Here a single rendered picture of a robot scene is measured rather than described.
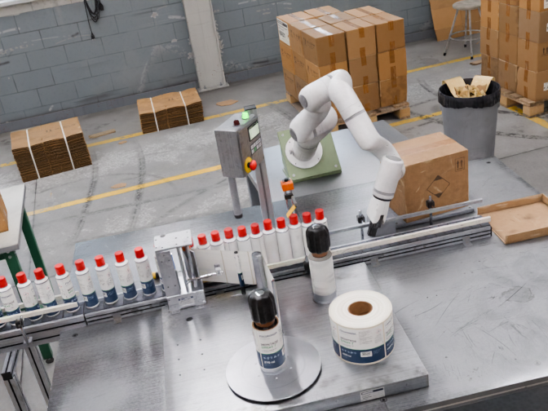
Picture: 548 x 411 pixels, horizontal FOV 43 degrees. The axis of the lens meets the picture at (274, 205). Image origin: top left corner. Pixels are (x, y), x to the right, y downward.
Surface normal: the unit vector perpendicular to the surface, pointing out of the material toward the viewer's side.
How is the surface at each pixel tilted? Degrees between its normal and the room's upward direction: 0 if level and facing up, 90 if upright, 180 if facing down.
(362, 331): 90
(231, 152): 90
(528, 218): 0
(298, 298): 0
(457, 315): 0
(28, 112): 90
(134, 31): 90
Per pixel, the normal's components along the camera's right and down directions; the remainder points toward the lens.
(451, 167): 0.29, 0.40
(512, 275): -0.15, -0.88
